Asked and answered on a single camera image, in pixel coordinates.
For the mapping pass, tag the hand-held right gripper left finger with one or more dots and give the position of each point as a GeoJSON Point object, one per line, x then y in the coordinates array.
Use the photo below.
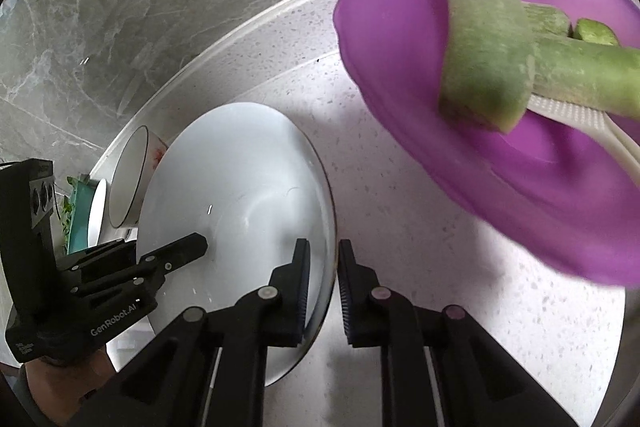
{"type": "Point", "coordinates": [300, 297]}

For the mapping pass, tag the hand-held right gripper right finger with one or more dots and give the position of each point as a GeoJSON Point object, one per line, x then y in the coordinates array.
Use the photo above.
{"type": "Point", "coordinates": [350, 307]}

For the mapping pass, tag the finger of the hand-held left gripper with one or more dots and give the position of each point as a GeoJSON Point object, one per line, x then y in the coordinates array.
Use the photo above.
{"type": "Point", "coordinates": [180, 252]}
{"type": "Point", "coordinates": [100, 254]}

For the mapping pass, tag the small plain white bowl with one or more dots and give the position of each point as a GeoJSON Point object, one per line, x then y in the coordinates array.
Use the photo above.
{"type": "Point", "coordinates": [97, 212]}

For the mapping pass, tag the white bowl with black pattern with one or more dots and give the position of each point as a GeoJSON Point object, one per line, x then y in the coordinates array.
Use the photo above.
{"type": "Point", "coordinates": [127, 177]}

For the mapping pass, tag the large white bowl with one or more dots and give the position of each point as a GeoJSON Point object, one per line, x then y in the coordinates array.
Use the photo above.
{"type": "Point", "coordinates": [240, 187]}

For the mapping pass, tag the person's left hand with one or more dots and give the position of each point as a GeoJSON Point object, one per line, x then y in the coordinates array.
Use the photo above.
{"type": "Point", "coordinates": [60, 382]}

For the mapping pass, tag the teal plastic basin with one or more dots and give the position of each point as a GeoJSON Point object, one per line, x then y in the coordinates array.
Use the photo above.
{"type": "Point", "coordinates": [80, 222]}

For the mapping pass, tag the green leafy vegetables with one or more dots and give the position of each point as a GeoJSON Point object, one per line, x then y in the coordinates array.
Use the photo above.
{"type": "Point", "coordinates": [64, 212]}

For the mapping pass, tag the purple plastic basin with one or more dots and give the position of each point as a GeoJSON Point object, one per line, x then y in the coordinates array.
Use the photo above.
{"type": "Point", "coordinates": [400, 57]}

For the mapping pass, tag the thick peeled green stem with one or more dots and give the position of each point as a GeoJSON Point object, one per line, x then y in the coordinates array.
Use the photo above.
{"type": "Point", "coordinates": [480, 47]}

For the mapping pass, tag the white plastic utensil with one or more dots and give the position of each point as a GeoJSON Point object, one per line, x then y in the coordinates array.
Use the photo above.
{"type": "Point", "coordinates": [565, 109]}

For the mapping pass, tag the long peeled green stem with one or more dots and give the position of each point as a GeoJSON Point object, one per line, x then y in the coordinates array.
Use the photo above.
{"type": "Point", "coordinates": [575, 67]}

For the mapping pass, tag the small peeled green stem piece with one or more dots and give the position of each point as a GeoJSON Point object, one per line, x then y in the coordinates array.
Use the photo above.
{"type": "Point", "coordinates": [595, 32]}

